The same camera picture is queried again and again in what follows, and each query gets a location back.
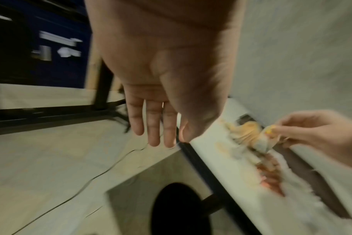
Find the pile of white sugar sachets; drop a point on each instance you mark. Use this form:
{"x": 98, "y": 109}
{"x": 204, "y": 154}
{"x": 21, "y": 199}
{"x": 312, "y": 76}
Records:
{"x": 297, "y": 199}

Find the black metal furniture frame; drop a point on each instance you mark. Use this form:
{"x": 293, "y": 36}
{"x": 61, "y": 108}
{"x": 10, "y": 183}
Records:
{"x": 103, "y": 91}

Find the pile of red coffee sticks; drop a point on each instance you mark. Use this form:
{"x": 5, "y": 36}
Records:
{"x": 270, "y": 174}

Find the dark blue cabinet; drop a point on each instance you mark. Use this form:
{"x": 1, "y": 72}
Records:
{"x": 19, "y": 34}

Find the tea bag with yellow tag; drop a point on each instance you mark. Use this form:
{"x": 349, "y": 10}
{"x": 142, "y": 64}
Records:
{"x": 261, "y": 141}

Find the person's right hand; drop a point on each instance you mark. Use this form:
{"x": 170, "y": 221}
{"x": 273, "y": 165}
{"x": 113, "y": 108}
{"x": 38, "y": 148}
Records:
{"x": 324, "y": 135}

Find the pile of tea bags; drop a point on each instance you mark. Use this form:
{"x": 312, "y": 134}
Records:
{"x": 245, "y": 133}

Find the person's left hand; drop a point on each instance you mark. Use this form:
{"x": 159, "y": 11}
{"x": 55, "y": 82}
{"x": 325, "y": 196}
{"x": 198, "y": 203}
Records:
{"x": 170, "y": 68}

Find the black table pedestal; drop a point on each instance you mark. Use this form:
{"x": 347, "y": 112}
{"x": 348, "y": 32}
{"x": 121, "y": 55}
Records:
{"x": 179, "y": 206}

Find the brown plastic tray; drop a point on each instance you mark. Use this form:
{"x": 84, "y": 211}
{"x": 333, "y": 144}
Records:
{"x": 315, "y": 181}

